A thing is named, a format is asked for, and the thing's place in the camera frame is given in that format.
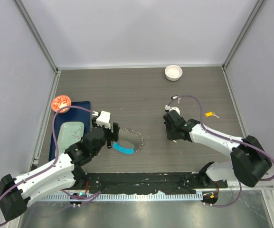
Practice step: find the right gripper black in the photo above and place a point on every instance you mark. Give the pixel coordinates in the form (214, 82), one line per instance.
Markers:
(170, 137)

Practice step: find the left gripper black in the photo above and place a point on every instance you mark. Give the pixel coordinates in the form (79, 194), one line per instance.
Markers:
(112, 135)

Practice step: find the large keyring with small rings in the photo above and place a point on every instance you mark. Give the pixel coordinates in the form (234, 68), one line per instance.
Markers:
(129, 141)

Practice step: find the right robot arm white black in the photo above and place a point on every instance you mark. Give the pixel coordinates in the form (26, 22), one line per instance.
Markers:
(247, 164)

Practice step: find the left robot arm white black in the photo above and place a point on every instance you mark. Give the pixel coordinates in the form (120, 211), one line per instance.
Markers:
(64, 172)

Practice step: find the key with black tag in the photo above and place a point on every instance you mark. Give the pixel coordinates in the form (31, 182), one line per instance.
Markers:
(176, 98)

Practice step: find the key with yellow tag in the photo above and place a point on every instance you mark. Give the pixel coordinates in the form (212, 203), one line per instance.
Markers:
(210, 114)

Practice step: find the pale green rectangular plate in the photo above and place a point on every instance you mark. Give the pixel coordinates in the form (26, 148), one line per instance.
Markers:
(69, 133)

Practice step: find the white bowl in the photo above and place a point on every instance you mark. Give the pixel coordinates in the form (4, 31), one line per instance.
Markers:
(173, 72)

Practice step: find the orange patterned bowl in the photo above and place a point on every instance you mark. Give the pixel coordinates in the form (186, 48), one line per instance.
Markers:
(60, 102)

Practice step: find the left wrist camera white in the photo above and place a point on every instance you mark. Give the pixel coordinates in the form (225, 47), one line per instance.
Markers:
(101, 119)

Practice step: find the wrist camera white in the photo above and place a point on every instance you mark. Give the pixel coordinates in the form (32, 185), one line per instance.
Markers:
(101, 119)
(173, 108)

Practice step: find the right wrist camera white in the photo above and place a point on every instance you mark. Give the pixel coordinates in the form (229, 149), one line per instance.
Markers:
(173, 108)

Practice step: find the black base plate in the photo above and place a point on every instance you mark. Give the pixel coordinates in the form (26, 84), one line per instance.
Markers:
(147, 183)

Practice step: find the slotted cable duct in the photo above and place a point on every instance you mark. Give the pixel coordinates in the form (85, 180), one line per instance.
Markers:
(160, 196)

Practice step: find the aluminium frame rail front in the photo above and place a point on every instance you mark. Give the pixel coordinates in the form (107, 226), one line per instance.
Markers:
(234, 185)

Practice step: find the right aluminium corner post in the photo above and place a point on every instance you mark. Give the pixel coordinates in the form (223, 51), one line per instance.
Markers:
(245, 29)

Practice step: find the aluminium corner post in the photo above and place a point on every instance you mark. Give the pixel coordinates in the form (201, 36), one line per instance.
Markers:
(245, 29)
(33, 30)

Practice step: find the left aluminium corner post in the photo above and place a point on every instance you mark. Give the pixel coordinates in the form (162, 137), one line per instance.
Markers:
(33, 30)

